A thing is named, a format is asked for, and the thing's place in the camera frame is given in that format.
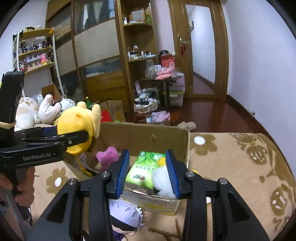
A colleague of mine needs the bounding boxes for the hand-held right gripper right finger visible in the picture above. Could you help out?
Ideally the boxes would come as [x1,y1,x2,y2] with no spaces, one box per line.
[165,149,270,241]

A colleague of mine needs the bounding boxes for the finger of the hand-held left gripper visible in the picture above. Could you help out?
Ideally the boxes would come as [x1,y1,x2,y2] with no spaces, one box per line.
[14,126,59,139]
[23,129,90,148]

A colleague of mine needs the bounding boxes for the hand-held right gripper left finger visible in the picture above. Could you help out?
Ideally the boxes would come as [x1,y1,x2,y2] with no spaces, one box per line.
[25,149,130,241]

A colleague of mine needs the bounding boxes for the white fluffy plush yellow feet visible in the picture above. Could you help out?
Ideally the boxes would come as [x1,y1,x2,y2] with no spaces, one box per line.
[151,156,199,200]

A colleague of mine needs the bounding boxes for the yellow bear plush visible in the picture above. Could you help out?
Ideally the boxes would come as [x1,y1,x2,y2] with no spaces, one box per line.
[57,101,102,175]

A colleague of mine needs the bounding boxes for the green tissue pack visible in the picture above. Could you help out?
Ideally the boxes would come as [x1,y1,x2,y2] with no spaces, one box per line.
[125,151,168,195]

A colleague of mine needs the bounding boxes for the pink plush toy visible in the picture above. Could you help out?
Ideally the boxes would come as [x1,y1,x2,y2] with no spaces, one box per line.
[96,146,120,172]

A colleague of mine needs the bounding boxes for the cardboard box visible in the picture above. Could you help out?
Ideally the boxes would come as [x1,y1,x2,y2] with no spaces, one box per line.
[63,122,190,216]

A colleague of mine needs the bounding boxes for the person's left forearm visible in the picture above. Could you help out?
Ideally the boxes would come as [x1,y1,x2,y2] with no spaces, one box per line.
[0,192,33,234]

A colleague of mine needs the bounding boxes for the person's left hand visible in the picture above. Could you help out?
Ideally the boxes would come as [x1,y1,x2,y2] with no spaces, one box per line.
[0,166,36,207]

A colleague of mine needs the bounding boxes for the white cat plush cream spots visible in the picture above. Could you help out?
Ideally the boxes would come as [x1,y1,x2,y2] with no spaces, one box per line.
[14,97,41,130]

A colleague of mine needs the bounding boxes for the white plush grey ears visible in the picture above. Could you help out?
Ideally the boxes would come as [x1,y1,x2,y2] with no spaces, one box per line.
[55,98,77,116]

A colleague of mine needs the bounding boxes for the red shopping bag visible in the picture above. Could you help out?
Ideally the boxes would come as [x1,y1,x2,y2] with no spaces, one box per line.
[100,110,112,123]

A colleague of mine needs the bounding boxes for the lavender-haired doll plush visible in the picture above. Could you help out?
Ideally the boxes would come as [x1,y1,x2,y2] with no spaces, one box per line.
[109,199,145,241]

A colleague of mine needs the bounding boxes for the tall cardboard carton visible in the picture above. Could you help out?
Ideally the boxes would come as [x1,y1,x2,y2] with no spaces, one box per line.
[42,84,63,98]

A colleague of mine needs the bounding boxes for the beige slipper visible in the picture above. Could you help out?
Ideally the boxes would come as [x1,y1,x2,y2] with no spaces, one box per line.
[177,121,196,131]

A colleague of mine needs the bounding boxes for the cardboard carton open flaps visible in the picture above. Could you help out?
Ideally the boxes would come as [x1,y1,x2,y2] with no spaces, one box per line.
[92,100,126,123]

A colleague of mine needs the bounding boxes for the beige floral blanket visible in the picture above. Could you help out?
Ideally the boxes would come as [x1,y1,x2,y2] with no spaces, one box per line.
[30,132,292,241]

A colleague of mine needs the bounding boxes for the box of pink cloths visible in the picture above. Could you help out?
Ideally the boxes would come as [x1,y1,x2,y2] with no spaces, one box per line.
[146,111,171,126]

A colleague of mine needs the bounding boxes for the wooden figurine shelf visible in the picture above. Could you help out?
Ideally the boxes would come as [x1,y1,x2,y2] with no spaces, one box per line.
[13,28,63,95]

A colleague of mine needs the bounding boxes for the basket of striped socks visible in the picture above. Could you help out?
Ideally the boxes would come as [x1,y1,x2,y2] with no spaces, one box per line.
[134,88,160,114]

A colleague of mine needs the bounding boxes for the row of pastel figurines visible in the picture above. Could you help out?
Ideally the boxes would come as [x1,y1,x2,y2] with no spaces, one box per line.
[19,53,52,71]

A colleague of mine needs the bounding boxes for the translucent storage bin green lid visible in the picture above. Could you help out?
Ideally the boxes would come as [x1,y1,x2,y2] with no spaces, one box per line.
[162,74,185,107]

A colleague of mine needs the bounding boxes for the small dark table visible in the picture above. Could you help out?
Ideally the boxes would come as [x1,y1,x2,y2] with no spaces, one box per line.
[140,76,183,108]

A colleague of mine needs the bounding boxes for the row of dark figurines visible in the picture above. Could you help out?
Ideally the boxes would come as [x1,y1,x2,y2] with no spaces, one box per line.
[18,40,52,54]

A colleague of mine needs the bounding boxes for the wooden corner shelf unit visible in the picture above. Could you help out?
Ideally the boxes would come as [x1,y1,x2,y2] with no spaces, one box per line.
[117,0,162,114]

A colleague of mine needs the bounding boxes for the wooden wardrobe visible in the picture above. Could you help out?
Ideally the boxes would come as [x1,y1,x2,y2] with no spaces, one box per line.
[45,0,130,116]

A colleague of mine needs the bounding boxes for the pink packets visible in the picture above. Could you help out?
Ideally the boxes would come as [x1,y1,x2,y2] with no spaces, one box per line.
[155,70,173,80]

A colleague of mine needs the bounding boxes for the clear jar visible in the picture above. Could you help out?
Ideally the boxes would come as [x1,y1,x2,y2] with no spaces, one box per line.
[145,60,155,78]

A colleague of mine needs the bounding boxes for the row of small bottles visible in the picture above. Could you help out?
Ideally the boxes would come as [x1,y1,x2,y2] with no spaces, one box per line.
[128,50,159,60]

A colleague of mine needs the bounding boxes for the red paper bag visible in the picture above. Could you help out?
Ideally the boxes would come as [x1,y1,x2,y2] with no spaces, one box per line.
[161,55,176,70]

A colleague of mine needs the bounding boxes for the wooden door glass panel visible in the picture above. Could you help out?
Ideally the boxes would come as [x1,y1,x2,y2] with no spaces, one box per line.
[168,0,232,100]

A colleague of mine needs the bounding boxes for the picture frame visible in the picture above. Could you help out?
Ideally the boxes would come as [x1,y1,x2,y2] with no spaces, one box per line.
[131,9,145,22]

